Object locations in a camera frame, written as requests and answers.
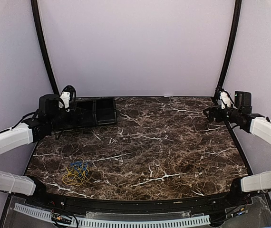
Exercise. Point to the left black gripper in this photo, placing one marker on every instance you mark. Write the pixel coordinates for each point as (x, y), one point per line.
(76, 118)

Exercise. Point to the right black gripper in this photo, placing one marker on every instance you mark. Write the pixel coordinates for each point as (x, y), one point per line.
(219, 118)

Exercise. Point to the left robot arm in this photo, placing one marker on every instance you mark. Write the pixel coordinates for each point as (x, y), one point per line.
(33, 127)

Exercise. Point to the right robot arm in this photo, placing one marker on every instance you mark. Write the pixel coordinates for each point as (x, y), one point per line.
(239, 112)

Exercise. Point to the black three-compartment tray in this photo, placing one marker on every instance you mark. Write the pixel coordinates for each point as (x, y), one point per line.
(96, 112)

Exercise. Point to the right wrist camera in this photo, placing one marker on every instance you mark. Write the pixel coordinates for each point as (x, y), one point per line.
(223, 99)

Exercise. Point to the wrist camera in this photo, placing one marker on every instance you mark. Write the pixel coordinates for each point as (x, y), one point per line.
(223, 99)
(68, 98)

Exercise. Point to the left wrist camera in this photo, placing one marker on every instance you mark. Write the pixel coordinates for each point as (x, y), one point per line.
(68, 98)

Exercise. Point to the black front rail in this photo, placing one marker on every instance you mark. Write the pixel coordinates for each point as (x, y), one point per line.
(217, 203)

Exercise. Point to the white slotted cable duct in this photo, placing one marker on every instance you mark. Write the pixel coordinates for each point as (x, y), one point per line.
(82, 222)

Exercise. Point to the right black frame post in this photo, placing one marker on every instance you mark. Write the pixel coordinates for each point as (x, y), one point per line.
(230, 46)

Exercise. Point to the black frame post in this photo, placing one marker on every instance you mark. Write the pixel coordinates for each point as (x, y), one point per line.
(230, 46)
(42, 45)

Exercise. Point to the left black frame post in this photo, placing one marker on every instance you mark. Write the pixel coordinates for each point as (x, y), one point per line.
(42, 45)

